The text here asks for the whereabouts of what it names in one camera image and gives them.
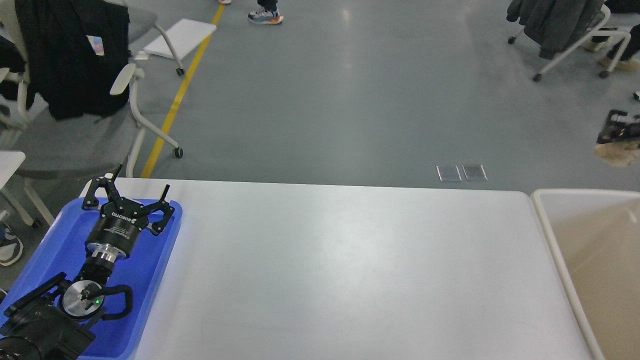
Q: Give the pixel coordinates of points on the passer-by colourful sneaker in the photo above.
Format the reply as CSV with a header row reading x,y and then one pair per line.
x,y
265,17

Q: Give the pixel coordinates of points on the white side table corner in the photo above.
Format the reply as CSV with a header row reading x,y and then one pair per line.
x,y
10,161

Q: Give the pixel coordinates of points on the right metal floor plate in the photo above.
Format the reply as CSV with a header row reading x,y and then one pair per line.
x,y
475,173

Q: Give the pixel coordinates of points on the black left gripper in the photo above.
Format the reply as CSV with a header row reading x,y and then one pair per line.
x,y
113,228

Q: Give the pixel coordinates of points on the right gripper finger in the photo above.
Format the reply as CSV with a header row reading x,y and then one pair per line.
x,y
619,126

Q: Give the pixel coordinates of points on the grey office chair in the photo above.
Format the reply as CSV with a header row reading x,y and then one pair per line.
x,y
84,146

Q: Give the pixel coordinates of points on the black jacket on chair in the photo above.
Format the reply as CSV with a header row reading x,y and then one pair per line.
x,y
74,51

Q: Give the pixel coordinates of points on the beige plastic bin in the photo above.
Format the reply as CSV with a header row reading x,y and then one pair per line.
x,y
594,239

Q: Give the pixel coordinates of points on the dark grey hanging coat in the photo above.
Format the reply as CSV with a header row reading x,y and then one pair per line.
x,y
554,25

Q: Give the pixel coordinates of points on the left metal floor plate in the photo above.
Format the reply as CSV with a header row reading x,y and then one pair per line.
x,y
449,173

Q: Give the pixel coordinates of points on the metal floor plate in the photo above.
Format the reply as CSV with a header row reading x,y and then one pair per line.
x,y
449,173
475,173

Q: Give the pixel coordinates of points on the beige paper ball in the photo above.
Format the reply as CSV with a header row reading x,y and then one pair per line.
x,y
618,154

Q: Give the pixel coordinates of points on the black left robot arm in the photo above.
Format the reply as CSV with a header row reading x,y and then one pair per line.
x,y
54,320

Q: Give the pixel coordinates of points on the blue plastic tray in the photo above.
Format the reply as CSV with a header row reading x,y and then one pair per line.
x,y
62,250

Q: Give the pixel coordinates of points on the sneaker at left edge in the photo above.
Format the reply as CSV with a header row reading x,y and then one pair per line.
x,y
11,247

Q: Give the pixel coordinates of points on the seated person beige shoes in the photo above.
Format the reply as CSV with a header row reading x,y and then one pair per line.
x,y
626,63

